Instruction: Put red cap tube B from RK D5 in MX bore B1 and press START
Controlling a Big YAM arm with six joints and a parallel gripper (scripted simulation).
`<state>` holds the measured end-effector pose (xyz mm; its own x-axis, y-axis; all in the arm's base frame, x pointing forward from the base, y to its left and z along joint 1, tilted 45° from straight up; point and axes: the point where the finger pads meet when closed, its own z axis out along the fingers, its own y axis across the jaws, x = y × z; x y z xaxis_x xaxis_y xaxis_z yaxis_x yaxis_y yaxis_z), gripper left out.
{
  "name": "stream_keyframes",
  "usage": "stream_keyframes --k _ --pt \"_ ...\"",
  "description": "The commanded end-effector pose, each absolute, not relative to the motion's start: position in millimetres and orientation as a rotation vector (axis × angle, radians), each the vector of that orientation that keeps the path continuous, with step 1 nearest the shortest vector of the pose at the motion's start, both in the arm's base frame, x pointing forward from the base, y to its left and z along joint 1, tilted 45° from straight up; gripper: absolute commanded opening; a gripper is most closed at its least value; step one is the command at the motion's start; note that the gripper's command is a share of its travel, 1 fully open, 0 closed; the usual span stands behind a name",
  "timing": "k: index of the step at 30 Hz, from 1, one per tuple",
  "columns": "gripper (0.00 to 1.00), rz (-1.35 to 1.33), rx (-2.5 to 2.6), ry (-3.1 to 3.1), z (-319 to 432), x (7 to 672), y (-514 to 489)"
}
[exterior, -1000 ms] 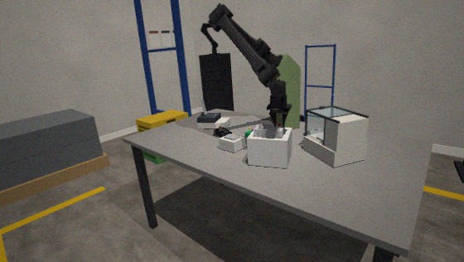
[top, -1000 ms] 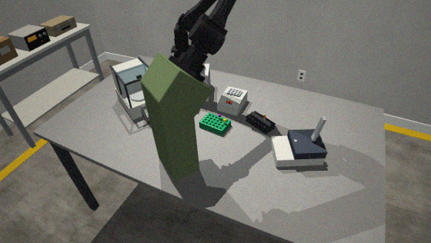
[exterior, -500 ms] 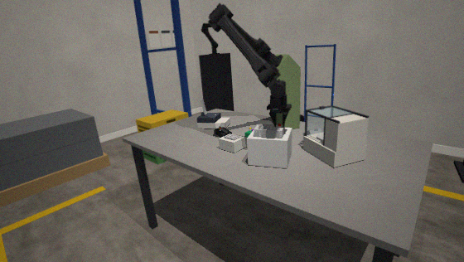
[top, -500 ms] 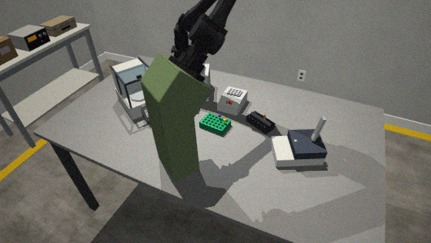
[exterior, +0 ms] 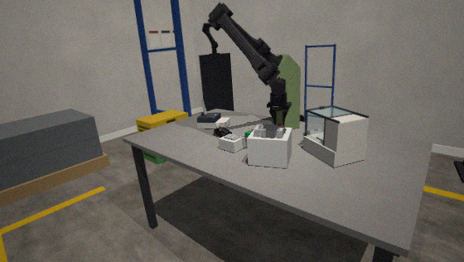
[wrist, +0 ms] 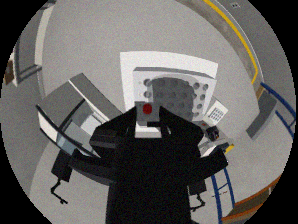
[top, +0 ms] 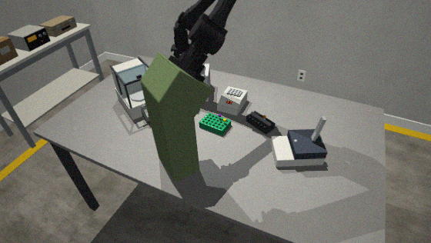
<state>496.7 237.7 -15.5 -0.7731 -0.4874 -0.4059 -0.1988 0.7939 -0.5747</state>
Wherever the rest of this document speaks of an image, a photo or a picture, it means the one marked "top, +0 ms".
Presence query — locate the green tube rack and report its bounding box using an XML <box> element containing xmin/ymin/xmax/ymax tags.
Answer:
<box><xmin>199</xmin><ymin>113</ymin><xmax>231</xmax><ymax>136</ymax></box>

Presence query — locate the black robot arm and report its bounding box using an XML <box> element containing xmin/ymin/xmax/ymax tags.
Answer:
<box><xmin>169</xmin><ymin>0</ymin><xmax>236</xmax><ymax>82</ymax></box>

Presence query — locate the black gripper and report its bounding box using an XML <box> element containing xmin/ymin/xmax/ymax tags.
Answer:
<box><xmin>171</xmin><ymin>37</ymin><xmax>191</xmax><ymax>58</ymax></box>

